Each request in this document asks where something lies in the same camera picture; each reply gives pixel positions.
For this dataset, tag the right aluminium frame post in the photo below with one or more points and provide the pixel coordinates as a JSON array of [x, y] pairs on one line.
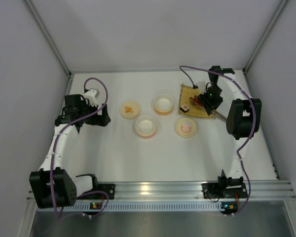
[[266, 33]]

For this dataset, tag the pink bowl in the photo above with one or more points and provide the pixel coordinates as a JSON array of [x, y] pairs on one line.
[[146, 126]]

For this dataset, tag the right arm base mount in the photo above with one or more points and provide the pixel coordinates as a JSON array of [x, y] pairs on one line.
[[225, 187]]

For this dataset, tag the red toy sausage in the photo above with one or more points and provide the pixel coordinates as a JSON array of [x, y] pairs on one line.
[[195, 102]]

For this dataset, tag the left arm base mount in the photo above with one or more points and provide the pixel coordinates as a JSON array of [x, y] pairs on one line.
[[106, 190]]

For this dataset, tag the aluminium frame post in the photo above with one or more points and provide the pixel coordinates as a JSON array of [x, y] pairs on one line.
[[266, 33], [46, 34]]

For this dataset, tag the slotted cable duct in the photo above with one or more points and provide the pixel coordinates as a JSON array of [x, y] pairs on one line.
[[148, 206]]

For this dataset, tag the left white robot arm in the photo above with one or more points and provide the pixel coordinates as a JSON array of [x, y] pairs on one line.
[[55, 184]]

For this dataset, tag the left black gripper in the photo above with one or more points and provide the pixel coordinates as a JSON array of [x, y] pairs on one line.
[[98, 115]]

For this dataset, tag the sushi roll orange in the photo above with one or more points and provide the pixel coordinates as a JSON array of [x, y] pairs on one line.
[[184, 108]]

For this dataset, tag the bamboo sushi mat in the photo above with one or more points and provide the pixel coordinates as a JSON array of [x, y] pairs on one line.
[[194, 112]]

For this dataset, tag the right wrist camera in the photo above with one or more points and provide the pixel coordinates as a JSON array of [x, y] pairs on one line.
[[201, 86]]

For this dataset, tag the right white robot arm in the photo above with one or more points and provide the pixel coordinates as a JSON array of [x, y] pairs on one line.
[[242, 121]]

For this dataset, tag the lid with pink knob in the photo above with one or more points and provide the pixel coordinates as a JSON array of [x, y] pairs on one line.
[[185, 128]]

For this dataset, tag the orange bowl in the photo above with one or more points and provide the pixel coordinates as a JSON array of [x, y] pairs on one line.
[[163, 104]]

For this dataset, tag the lid with orange knob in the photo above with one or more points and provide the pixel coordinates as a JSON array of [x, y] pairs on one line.
[[130, 109]]

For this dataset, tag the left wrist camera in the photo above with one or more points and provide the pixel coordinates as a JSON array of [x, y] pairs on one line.
[[92, 95]]

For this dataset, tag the left aluminium frame post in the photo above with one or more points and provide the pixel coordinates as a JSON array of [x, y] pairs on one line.
[[46, 34]]

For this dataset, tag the metal tongs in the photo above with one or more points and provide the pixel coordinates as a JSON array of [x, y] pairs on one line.
[[216, 113]]

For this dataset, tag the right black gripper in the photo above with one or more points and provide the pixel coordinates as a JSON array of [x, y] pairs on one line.
[[210, 101]]

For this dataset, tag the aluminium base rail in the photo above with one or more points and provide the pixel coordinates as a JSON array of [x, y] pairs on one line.
[[193, 190]]

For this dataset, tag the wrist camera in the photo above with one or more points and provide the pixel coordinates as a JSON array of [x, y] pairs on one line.
[[201, 86], [92, 95]]

